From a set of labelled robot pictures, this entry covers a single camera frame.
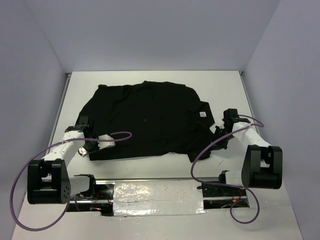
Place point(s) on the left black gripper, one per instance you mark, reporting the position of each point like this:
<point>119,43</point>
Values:
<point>82,151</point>

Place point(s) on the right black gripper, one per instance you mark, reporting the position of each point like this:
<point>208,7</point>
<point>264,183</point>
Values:
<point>222,145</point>

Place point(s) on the black long sleeve shirt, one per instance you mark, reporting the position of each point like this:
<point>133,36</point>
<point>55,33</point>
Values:
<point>151,119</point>

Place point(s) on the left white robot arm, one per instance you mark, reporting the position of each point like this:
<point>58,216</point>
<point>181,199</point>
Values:
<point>48,181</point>

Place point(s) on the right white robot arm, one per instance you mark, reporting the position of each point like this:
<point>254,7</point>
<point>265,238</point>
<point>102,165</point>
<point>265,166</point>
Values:
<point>263,163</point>

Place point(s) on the glossy white tape sheet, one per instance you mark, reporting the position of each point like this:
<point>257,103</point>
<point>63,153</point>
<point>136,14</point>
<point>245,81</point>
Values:
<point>157,198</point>

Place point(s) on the white front board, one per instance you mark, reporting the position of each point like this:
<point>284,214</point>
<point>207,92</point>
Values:
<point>269,216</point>

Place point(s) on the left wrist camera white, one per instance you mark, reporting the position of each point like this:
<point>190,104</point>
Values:
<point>105,141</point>

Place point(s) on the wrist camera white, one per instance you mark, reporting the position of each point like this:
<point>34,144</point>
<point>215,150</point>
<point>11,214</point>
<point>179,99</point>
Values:
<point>230,115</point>
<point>105,141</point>

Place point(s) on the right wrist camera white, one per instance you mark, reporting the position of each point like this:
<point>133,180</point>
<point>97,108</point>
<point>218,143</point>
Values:
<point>230,115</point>

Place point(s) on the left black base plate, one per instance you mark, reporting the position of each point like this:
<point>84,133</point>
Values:
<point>97,192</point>

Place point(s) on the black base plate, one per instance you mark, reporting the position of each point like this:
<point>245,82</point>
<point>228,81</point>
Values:
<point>210,191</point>
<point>97,192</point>

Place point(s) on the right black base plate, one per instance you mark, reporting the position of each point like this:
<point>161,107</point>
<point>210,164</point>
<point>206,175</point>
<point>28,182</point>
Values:
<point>210,191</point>

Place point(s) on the aluminium table edge rail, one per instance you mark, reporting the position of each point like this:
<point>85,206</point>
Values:
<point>247,100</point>

